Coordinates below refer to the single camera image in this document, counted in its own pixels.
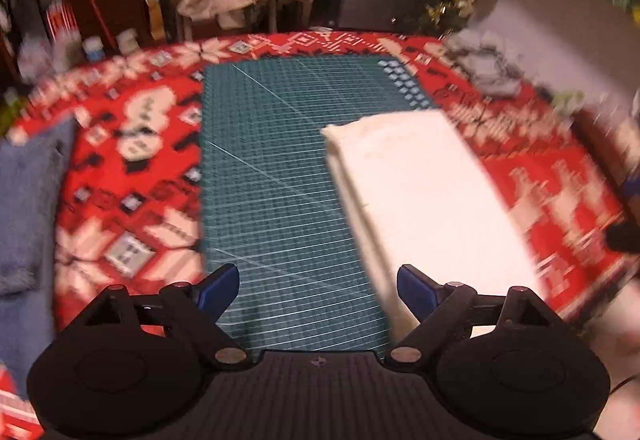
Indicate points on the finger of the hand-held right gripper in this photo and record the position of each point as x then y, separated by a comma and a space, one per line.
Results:
625, 237

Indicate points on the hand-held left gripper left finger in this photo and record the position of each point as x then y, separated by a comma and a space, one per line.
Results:
220, 287

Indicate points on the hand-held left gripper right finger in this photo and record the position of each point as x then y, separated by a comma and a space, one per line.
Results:
415, 287

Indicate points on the white knit vest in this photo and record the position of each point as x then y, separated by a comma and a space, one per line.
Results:
430, 200

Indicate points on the green cutting mat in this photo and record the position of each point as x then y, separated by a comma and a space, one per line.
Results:
280, 180

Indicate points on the small green plant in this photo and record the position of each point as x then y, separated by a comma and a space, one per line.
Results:
569, 101

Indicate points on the red patterned blanket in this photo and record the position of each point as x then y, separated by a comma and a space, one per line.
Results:
125, 160

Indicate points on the blue jeans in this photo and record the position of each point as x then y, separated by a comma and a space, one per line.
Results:
27, 210

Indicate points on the grey garment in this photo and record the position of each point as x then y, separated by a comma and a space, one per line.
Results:
487, 65

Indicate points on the blue white cup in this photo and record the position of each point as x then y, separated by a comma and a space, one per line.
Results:
93, 48

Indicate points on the wooden drawer cabinet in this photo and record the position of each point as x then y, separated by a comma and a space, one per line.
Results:
115, 5

